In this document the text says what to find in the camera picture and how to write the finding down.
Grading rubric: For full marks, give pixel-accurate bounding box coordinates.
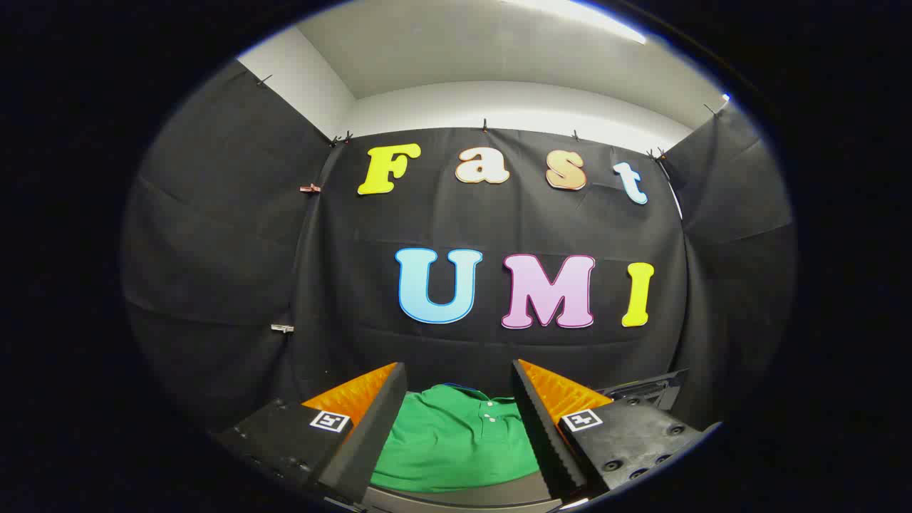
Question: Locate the grey cabinet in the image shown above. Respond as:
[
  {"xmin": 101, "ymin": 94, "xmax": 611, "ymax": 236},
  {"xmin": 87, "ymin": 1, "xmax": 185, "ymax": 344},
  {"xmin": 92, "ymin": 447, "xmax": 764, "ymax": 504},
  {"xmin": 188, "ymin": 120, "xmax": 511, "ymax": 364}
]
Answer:
[{"xmin": 366, "ymin": 470, "xmax": 565, "ymax": 513}]

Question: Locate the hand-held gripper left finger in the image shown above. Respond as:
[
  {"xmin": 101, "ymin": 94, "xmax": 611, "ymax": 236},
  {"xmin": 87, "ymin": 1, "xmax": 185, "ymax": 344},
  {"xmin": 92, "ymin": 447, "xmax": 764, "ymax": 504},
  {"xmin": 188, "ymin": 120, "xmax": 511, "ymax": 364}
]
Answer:
[{"xmin": 212, "ymin": 362, "xmax": 408, "ymax": 505}]

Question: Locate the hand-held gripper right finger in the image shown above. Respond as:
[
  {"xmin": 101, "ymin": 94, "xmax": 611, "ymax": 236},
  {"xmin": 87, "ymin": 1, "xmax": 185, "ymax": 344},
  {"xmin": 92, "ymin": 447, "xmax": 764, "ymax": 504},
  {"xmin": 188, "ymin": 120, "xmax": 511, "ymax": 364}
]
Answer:
[{"xmin": 511, "ymin": 358, "xmax": 722, "ymax": 501}]

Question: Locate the black backdrop cloth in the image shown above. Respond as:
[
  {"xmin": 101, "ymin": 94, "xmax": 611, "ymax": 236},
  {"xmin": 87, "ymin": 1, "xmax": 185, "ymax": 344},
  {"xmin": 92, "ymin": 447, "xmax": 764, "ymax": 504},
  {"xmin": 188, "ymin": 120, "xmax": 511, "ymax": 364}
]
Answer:
[{"xmin": 121, "ymin": 61, "xmax": 797, "ymax": 435}]

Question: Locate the green polo shirt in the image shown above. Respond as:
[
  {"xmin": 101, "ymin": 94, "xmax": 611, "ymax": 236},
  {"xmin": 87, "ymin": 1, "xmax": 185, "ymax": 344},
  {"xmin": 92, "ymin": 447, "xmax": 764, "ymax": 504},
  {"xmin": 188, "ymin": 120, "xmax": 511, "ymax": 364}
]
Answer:
[{"xmin": 370, "ymin": 383, "xmax": 542, "ymax": 494}]

